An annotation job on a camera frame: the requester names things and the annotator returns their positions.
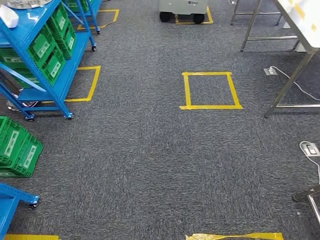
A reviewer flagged blue metal shelf rack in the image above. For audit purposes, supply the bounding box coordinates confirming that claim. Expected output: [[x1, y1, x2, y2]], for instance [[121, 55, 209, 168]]
[[0, 0, 97, 122], [0, 182, 40, 240], [62, 0, 103, 35]]

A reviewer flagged white plastic shell part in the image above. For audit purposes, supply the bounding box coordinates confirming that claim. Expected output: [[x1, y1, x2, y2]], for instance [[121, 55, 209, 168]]
[[0, 4, 20, 29]]

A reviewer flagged yellow floor tape square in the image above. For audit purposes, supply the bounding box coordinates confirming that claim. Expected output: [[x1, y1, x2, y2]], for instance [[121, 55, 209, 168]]
[[179, 71, 244, 111], [185, 231, 285, 240], [40, 65, 102, 104], [4, 234, 61, 240], [174, 5, 214, 26]]

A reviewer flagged white wheeled cart robot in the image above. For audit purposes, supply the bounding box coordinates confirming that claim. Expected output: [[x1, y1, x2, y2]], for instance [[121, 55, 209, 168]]
[[158, 0, 209, 25]]

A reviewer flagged steel leg table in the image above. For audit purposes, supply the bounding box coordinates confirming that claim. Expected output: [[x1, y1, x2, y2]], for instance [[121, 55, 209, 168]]
[[229, 0, 300, 53]]

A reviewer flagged white desk with chrome legs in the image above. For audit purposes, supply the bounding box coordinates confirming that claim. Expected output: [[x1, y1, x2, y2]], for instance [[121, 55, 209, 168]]
[[263, 0, 320, 119]]

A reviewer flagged grey wheel hubcap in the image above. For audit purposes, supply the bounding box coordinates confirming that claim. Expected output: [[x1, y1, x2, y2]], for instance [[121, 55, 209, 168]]
[[7, 0, 52, 10]]

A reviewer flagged white cable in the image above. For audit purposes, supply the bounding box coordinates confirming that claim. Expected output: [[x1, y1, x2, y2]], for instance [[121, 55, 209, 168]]
[[299, 140, 320, 185], [269, 65, 320, 102]]

